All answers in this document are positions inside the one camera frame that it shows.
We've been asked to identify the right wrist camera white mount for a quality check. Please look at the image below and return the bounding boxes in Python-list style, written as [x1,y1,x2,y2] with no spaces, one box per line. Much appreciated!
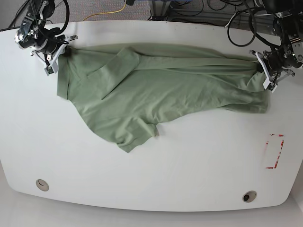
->
[32,44,67,76]

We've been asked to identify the aluminium frame post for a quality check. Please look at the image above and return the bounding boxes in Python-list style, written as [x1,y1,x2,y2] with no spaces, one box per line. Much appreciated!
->
[148,0,171,21]

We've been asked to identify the red tape rectangle marking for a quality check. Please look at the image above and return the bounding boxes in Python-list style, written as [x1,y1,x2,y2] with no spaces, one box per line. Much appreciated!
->
[263,134,285,169]

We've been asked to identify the left table cable grommet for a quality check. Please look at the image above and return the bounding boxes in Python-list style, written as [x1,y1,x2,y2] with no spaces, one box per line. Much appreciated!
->
[36,179,49,192]

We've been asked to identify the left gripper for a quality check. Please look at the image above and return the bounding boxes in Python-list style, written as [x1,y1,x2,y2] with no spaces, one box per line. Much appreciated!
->
[250,50,295,85]

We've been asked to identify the table cable grommet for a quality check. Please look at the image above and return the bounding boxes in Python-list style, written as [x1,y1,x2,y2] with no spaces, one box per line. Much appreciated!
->
[242,191,257,203]
[36,179,49,192]

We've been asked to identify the white cable on floor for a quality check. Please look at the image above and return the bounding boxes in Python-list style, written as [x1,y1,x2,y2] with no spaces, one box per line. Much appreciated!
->
[224,11,244,28]

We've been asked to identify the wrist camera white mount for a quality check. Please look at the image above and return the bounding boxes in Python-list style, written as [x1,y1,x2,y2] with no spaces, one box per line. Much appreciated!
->
[254,52,277,93]
[32,44,67,76]

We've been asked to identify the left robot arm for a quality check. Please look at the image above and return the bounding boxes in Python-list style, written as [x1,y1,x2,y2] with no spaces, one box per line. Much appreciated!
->
[249,0,303,91]

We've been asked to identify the green t-shirt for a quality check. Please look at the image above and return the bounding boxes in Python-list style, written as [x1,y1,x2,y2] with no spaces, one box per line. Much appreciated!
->
[57,44,269,152]

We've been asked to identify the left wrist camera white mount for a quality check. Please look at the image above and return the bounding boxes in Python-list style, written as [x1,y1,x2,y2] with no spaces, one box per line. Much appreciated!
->
[254,52,277,93]

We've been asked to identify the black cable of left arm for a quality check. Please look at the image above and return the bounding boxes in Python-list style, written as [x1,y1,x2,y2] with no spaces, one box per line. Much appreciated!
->
[226,6,284,49]

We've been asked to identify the right table cable grommet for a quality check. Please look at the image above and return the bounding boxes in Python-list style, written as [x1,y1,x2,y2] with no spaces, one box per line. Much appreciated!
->
[242,191,257,203]

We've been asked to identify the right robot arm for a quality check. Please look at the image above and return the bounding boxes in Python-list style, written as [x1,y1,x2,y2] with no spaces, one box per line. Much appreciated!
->
[15,0,78,75]

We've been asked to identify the yellow cable on floor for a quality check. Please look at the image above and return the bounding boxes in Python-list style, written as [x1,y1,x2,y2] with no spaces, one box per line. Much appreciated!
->
[81,0,127,22]

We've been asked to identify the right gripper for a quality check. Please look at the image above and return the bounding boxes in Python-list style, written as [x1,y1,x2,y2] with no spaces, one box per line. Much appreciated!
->
[29,34,79,68]

